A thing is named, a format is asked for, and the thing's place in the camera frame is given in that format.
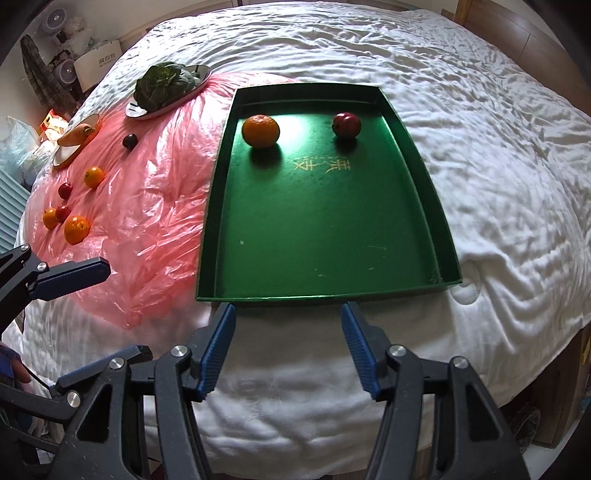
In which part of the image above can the pink plastic sheet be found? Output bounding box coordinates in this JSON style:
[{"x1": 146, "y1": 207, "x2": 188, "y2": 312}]
[{"x1": 23, "y1": 71, "x2": 296, "y2": 331}]

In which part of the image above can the grey fan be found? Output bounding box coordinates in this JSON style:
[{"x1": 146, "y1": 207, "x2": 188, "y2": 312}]
[
  {"x1": 57, "y1": 58, "x2": 80, "y2": 88},
  {"x1": 46, "y1": 8, "x2": 75, "y2": 36}
]

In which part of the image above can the medium orange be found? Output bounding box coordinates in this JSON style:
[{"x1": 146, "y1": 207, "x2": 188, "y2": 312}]
[{"x1": 64, "y1": 215, "x2": 92, "y2": 245}]

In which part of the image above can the wooden bed frame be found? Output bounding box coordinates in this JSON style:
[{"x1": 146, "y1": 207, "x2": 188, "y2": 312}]
[{"x1": 501, "y1": 330, "x2": 591, "y2": 464}]

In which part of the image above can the green bok choy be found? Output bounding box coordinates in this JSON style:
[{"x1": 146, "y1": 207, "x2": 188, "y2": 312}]
[{"x1": 135, "y1": 62, "x2": 200, "y2": 112}]

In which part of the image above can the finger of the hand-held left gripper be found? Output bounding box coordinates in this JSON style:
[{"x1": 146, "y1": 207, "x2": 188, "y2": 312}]
[
  {"x1": 0, "y1": 344, "x2": 153, "y2": 424},
  {"x1": 0, "y1": 244, "x2": 112, "y2": 334}
]

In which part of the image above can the carrot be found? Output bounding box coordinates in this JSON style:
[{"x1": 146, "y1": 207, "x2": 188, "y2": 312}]
[{"x1": 58, "y1": 124, "x2": 96, "y2": 147}]

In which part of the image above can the large orange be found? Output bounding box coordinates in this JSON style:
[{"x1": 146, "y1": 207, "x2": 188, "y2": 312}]
[{"x1": 242, "y1": 114, "x2": 281, "y2": 149}]

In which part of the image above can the green tray box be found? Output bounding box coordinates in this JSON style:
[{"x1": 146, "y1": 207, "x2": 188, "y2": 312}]
[{"x1": 195, "y1": 83, "x2": 463, "y2": 308}]

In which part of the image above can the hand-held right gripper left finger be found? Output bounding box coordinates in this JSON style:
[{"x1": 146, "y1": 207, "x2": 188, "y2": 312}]
[{"x1": 60, "y1": 302, "x2": 237, "y2": 480}]

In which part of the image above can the red and yellow box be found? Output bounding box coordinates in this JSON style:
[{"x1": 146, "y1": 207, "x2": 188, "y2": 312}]
[{"x1": 39, "y1": 108, "x2": 71, "y2": 140}]

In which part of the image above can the grey ribbed radiator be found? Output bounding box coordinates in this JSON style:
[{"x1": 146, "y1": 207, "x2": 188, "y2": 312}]
[{"x1": 0, "y1": 168, "x2": 34, "y2": 260}]

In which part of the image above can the clear plastic bag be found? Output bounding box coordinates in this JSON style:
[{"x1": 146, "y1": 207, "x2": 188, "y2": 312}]
[{"x1": 0, "y1": 117, "x2": 41, "y2": 177}]

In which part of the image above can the white paper bag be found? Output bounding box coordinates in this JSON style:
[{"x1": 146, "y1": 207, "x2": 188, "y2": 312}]
[{"x1": 74, "y1": 39, "x2": 123, "y2": 94}]

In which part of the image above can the wooden headboard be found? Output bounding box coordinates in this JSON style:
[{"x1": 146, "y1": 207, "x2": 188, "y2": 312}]
[{"x1": 455, "y1": 0, "x2": 591, "y2": 118}]

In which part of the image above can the red apple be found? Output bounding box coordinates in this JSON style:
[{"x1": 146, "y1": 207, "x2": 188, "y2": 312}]
[{"x1": 332, "y1": 112, "x2": 361, "y2": 140}]

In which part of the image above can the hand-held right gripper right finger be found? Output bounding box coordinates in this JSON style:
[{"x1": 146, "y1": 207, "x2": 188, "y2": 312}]
[{"x1": 341, "y1": 301, "x2": 527, "y2": 480}]

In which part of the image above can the white quilt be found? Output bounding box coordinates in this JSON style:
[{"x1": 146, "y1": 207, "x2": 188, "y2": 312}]
[{"x1": 14, "y1": 4, "x2": 591, "y2": 464}]

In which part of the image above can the plaid cloth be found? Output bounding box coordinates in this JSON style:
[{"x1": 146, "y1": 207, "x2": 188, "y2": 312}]
[{"x1": 20, "y1": 34, "x2": 60, "y2": 110}]

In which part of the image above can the oval metal plate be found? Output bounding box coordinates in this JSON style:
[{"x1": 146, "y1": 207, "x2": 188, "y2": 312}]
[{"x1": 126, "y1": 65, "x2": 212, "y2": 121}]

